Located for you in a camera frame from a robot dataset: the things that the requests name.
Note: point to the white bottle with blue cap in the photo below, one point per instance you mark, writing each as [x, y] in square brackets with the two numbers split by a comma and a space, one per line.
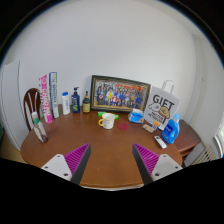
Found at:
[66, 105]

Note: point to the dark wooden chair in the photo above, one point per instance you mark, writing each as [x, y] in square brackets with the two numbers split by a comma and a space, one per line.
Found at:
[27, 103]

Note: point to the white radiator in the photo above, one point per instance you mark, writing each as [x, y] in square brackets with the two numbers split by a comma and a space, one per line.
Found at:
[206, 155]

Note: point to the clear green-labelled drink bottle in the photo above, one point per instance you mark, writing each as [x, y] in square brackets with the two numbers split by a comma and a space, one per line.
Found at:
[40, 130]

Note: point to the tall white and blue box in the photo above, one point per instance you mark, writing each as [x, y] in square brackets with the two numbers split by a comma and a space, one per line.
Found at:
[54, 95]

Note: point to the white remote control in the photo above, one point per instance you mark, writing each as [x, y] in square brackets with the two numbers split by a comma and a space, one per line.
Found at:
[160, 142]

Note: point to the dark amber pump bottle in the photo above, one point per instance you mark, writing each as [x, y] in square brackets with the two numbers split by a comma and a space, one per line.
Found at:
[86, 105]

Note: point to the tall pink and white box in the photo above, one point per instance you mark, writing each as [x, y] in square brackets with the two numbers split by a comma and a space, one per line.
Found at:
[45, 100]

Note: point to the framed group picture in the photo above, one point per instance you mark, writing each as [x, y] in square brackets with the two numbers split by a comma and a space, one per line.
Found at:
[120, 94]

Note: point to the brown side table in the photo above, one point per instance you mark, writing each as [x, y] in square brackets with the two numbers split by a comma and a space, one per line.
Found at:
[186, 136]

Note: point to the cream mug with yellow rim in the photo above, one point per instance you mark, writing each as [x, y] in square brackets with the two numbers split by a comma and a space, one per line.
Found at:
[108, 121]

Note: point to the small snack packet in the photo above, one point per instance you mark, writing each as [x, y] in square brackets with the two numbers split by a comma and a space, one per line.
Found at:
[148, 128]

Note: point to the small colourful puzzle cube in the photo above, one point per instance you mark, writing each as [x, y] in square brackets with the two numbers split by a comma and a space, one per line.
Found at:
[156, 125]

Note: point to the flat round red coaster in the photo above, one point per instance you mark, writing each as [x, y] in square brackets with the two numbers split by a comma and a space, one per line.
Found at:
[123, 126]

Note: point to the dark blue pump bottle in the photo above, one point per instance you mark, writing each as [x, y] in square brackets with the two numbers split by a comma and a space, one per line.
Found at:
[75, 102]

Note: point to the blue detergent bottle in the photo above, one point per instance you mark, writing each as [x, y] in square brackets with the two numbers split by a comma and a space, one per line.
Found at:
[171, 130]

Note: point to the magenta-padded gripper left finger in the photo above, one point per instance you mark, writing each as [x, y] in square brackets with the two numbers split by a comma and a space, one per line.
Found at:
[77, 156]

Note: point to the white paper gift bag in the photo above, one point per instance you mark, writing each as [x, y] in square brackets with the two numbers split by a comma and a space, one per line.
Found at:
[162, 107]

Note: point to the small green packet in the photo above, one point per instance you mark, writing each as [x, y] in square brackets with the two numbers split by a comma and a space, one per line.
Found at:
[116, 116]
[101, 114]

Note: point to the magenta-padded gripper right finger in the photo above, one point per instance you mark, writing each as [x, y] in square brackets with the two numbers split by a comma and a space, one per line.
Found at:
[146, 156]

